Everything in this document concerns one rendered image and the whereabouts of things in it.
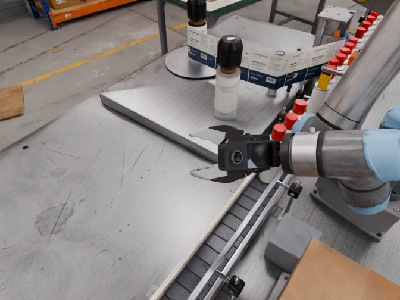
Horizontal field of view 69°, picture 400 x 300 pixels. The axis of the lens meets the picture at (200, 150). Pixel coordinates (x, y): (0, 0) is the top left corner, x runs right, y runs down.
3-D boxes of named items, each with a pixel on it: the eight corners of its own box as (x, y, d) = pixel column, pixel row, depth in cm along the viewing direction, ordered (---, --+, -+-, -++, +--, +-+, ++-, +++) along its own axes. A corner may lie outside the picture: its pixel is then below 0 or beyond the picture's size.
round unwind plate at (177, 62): (191, 41, 154) (191, 40, 153) (241, 59, 141) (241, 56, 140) (152, 65, 137) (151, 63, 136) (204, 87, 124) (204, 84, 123)
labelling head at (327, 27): (311, 62, 138) (328, 5, 120) (338, 70, 133) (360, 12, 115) (299, 74, 130) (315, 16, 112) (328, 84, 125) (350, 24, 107)
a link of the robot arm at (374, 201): (357, 162, 59) (351, 130, 52) (402, 203, 51) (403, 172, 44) (324, 183, 60) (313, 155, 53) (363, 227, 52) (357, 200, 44)
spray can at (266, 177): (263, 168, 92) (275, 118, 77) (278, 176, 90) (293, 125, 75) (255, 178, 89) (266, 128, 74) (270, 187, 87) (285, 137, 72)
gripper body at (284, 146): (243, 169, 60) (302, 172, 53) (222, 175, 53) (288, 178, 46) (242, 133, 60) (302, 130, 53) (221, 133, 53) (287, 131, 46)
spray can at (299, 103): (281, 144, 99) (296, 94, 85) (296, 150, 97) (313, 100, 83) (275, 153, 97) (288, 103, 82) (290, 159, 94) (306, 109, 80)
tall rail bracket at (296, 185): (269, 202, 89) (280, 167, 77) (291, 215, 86) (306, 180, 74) (264, 210, 87) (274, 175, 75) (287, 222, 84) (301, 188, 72)
